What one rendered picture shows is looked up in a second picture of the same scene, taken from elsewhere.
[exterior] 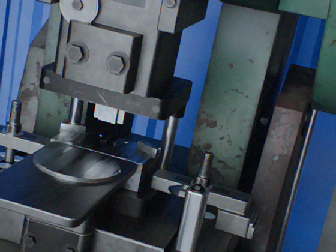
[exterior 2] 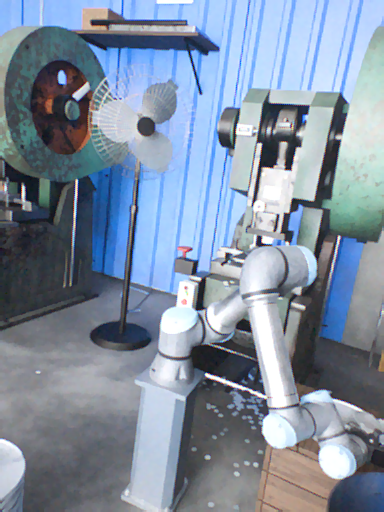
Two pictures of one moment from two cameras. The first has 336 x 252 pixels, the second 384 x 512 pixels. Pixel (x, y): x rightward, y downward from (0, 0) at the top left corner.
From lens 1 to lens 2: 0.93 m
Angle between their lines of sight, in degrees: 11
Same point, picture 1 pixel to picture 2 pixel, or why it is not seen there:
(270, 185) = (322, 268)
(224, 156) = not seen: hidden behind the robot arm
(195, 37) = (292, 226)
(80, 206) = not seen: hidden behind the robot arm
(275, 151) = (323, 257)
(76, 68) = (258, 225)
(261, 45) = (317, 219)
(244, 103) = (312, 239)
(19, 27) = (221, 225)
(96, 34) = (264, 214)
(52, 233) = not seen: hidden behind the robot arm
